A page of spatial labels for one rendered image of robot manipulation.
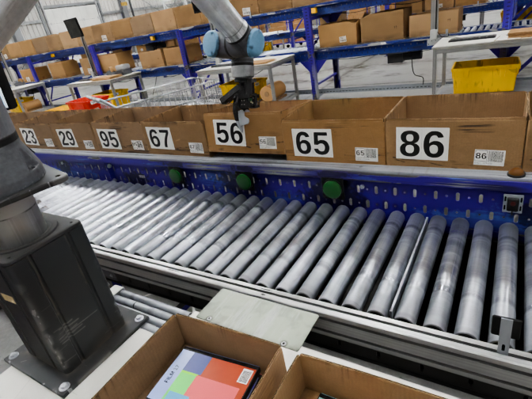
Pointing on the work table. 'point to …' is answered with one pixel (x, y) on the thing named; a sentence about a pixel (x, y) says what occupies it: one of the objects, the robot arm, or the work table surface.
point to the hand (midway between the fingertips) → (241, 129)
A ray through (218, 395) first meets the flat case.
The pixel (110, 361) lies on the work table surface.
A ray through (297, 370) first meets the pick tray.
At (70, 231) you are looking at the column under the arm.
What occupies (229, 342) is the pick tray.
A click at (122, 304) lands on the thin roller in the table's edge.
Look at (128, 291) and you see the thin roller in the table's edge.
